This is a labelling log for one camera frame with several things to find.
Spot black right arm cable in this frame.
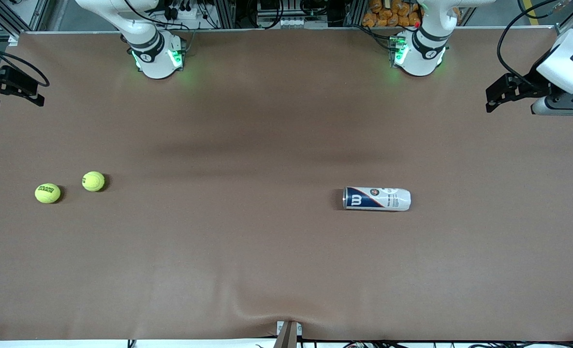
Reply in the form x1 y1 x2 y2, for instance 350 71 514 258
0 40 51 89

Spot yellow-green tennis ball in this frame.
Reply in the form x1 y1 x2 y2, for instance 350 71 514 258
81 171 106 192
34 183 61 204

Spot bag of orange items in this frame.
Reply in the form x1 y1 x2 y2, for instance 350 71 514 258
362 0 462 28

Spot grey electronics box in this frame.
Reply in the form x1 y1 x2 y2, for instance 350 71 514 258
256 0 326 29

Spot aluminium frame profile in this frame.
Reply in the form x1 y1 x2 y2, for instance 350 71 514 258
344 0 367 28
215 0 237 29

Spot blue white tennis ball can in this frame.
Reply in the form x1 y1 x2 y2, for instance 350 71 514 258
342 186 412 212

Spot white power strip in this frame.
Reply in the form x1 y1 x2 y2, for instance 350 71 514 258
163 6 206 23

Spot brown table mat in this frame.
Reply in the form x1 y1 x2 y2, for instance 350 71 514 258
0 27 573 341

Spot grey metal mount bracket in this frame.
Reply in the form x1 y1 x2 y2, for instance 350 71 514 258
276 320 303 348

